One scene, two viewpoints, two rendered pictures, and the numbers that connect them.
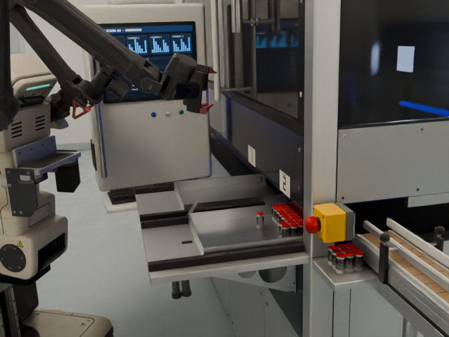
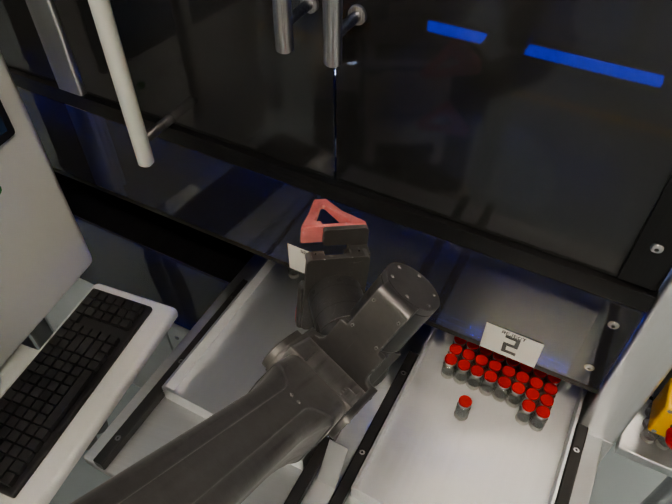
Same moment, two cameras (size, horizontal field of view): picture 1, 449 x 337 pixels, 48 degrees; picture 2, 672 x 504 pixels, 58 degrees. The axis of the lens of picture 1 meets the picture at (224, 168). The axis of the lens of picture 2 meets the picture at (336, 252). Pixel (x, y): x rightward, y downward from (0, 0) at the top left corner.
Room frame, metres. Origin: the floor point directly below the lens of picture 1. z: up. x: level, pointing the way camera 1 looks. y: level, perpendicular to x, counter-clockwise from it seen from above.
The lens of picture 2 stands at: (1.21, 0.38, 1.77)
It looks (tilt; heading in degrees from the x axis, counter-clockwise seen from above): 47 degrees down; 310
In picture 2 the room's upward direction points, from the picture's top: straight up
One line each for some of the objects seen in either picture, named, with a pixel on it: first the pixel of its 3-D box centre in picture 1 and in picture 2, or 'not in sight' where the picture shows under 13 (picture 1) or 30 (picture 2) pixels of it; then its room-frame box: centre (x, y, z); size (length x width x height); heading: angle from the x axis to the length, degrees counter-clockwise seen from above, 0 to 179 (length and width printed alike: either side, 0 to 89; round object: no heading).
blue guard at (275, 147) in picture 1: (221, 114); (75, 143); (2.15, 0.01, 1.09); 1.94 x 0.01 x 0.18; 12
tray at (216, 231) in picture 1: (254, 228); (476, 433); (1.32, -0.08, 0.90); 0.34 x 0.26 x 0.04; 102
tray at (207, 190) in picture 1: (227, 192); (287, 346); (1.65, -0.01, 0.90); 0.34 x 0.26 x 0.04; 102
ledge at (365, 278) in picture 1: (349, 271); (666, 431); (1.09, -0.29, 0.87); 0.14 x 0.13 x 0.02; 102
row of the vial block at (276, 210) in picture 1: (284, 222); (495, 386); (1.33, -0.16, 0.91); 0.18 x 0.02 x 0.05; 12
